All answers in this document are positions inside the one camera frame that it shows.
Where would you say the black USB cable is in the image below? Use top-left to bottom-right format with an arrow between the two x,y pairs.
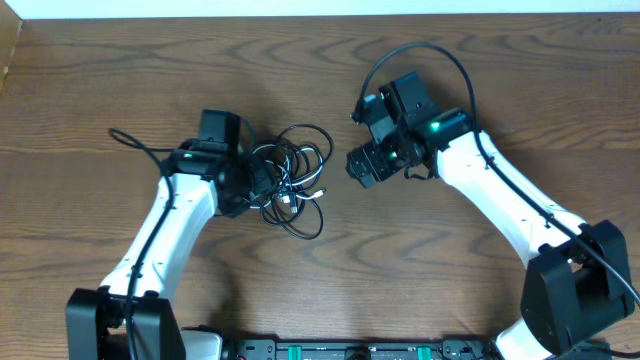
244,123 -> 335,241

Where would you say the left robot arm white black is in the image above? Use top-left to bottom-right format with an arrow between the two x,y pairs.
65,110 -> 275,359

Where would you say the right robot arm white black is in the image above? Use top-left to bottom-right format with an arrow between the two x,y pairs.
346,73 -> 639,359

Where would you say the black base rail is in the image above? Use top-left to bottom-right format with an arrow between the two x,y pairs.
220,339 -> 502,360

